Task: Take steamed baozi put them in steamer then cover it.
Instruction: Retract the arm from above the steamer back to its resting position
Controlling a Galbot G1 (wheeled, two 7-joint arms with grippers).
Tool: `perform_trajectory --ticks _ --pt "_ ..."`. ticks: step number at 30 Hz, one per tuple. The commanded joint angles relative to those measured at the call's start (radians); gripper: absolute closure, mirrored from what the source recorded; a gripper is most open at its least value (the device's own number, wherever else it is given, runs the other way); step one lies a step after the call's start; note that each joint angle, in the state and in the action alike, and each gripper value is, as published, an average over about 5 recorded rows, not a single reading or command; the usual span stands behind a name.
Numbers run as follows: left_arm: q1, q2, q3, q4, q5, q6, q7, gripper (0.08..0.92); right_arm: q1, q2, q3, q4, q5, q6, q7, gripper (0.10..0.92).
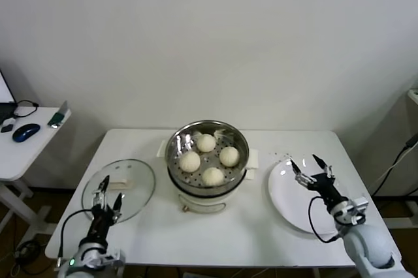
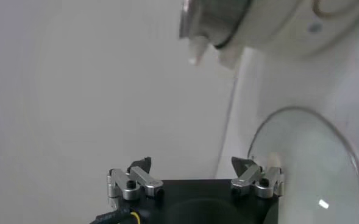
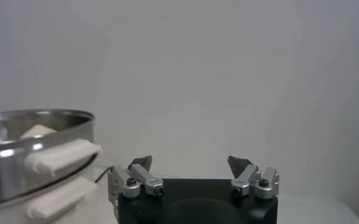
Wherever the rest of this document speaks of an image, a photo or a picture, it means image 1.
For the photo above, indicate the blue computer mouse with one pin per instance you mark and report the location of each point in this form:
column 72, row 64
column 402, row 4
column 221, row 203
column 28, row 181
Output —
column 25, row 132

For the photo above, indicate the stainless steel steamer basket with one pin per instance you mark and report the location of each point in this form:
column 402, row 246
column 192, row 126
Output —
column 243, row 147

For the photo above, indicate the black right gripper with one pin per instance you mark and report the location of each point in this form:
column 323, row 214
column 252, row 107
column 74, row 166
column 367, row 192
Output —
column 326, row 188

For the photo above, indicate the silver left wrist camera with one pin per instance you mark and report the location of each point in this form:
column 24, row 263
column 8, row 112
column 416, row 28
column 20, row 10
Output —
column 114, row 257

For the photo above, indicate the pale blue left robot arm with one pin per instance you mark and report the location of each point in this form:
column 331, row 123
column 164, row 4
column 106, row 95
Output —
column 88, row 255

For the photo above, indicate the white electric cooker pot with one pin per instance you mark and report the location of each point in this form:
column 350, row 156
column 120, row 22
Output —
column 202, row 204

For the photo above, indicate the large white plate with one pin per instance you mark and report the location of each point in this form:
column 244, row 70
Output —
column 284, row 193

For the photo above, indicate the white side table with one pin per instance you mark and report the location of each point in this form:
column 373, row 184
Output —
column 29, row 157

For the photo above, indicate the round glass pot lid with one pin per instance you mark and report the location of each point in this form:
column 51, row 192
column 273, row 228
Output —
column 137, row 177

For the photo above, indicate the white furniture leg frame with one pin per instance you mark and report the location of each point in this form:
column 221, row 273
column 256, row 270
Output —
column 398, row 222

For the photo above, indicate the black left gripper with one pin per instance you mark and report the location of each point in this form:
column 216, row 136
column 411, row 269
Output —
column 99, row 222

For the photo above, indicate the black laptop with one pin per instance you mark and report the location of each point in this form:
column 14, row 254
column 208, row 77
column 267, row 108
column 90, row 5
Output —
column 5, row 95

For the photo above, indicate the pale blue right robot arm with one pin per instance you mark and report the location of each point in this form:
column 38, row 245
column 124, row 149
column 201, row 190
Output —
column 369, row 245

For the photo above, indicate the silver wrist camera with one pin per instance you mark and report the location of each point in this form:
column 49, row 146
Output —
column 114, row 257
column 357, row 207

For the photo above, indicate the small black desk gadget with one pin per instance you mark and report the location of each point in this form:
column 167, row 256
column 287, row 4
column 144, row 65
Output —
column 6, row 128

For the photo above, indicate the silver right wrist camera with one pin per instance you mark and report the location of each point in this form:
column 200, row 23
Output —
column 357, row 207

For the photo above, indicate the white steamed baozi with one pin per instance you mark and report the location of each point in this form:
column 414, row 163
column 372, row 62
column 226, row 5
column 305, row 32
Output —
column 190, row 161
column 229, row 156
column 213, row 176
column 206, row 143

